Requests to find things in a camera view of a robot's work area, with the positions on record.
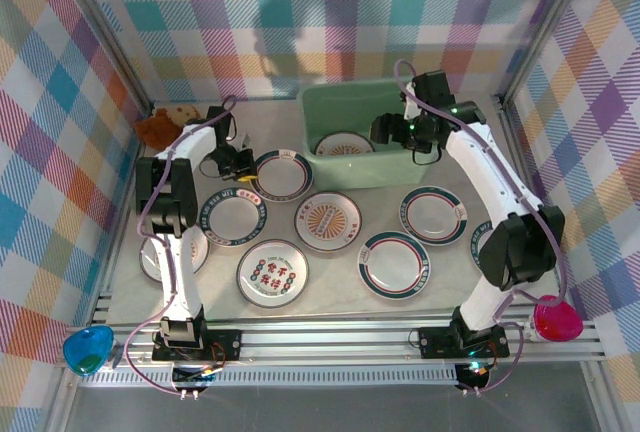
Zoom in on white plate green red rim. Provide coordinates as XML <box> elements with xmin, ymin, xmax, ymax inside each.
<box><xmin>248</xmin><ymin>149</ymin><xmax>315</xmax><ymax>203</ymax></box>
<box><xmin>356</xmin><ymin>230</ymin><xmax>431</xmax><ymax>301</ymax></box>
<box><xmin>398</xmin><ymin>185</ymin><xmax>470</xmax><ymax>247</ymax></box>

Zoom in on white plate navy lettered rim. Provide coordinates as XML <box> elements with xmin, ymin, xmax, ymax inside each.
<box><xmin>468</xmin><ymin>219</ymin><xmax>496</xmax><ymax>269</ymax></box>
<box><xmin>202</xmin><ymin>186</ymin><xmax>269</xmax><ymax>248</ymax></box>

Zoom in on green plastic bin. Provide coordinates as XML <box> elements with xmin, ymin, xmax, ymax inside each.
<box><xmin>298</xmin><ymin>79</ymin><xmax>446</xmax><ymax>191</ymax></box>

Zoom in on white plate orange sunburst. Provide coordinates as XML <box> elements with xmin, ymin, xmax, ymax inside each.
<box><xmin>138</xmin><ymin>224</ymin><xmax>210</xmax><ymax>283</ymax></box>
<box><xmin>313</xmin><ymin>130</ymin><xmax>377</xmax><ymax>157</ymax></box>
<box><xmin>293</xmin><ymin>190</ymin><xmax>363</xmax><ymax>254</ymax></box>

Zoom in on white plate red Chinese characters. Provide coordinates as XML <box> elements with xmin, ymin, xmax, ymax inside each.
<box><xmin>235</xmin><ymin>238</ymin><xmax>310</xmax><ymax>310</ymax></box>

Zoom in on brown teddy bear toy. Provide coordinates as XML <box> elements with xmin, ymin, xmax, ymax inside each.
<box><xmin>133</xmin><ymin>105</ymin><xmax>204</xmax><ymax>149</ymax></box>

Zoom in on pink dome button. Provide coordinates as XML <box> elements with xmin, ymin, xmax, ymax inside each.
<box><xmin>532</xmin><ymin>294</ymin><xmax>585</xmax><ymax>343</ymax></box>

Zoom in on blue dome button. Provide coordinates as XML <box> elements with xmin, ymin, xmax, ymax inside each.
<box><xmin>62</xmin><ymin>325</ymin><xmax>115</xmax><ymax>379</ymax></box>

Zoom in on aluminium side rail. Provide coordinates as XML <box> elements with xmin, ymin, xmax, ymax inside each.
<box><xmin>497</xmin><ymin>96</ymin><xmax>571</xmax><ymax>303</ymax></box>

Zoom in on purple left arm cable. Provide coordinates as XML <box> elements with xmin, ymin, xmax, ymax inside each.
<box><xmin>122</xmin><ymin>95</ymin><xmax>239</xmax><ymax>396</ymax></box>

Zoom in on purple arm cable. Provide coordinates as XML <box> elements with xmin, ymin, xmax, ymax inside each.
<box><xmin>122</xmin><ymin>95</ymin><xmax>239</xmax><ymax>396</ymax></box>
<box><xmin>394</xmin><ymin>59</ymin><xmax>571</xmax><ymax>396</ymax></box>

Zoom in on aluminium frame post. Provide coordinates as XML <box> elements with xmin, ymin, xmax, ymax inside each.
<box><xmin>497</xmin><ymin>0</ymin><xmax>601</xmax><ymax>106</ymax></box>
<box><xmin>49</xmin><ymin>0</ymin><xmax>154</xmax><ymax>113</ymax></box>

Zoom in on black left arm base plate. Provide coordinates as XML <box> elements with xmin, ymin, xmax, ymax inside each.
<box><xmin>151</xmin><ymin>329</ymin><xmax>244</xmax><ymax>364</ymax></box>

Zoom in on aluminium mounting rail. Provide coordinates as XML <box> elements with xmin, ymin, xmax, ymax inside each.
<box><xmin>69</xmin><ymin>309</ymin><xmax>604</xmax><ymax>368</ymax></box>

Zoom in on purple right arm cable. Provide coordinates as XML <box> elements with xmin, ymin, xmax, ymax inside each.
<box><xmin>394</xmin><ymin>59</ymin><xmax>571</xmax><ymax>396</ymax></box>

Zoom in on slotted grey cable duct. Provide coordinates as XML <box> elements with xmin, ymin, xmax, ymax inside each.
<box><xmin>79</xmin><ymin>365</ymin><xmax>464</xmax><ymax>389</ymax></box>

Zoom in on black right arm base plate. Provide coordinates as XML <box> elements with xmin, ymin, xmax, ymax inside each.
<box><xmin>417</xmin><ymin>325</ymin><xmax>511</xmax><ymax>359</ymax></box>

